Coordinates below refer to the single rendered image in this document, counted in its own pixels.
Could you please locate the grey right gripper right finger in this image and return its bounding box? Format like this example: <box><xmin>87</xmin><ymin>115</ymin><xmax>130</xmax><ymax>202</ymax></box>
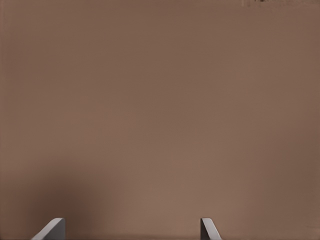
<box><xmin>200</xmin><ymin>217</ymin><xmax>222</xmax><ymax>240</ymax></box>

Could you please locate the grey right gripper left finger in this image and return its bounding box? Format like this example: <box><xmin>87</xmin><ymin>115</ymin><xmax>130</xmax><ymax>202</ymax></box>
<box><xmin>30</xmin><ymin>217</ymin><xmax>67</xmax><ymax>240</ymax></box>

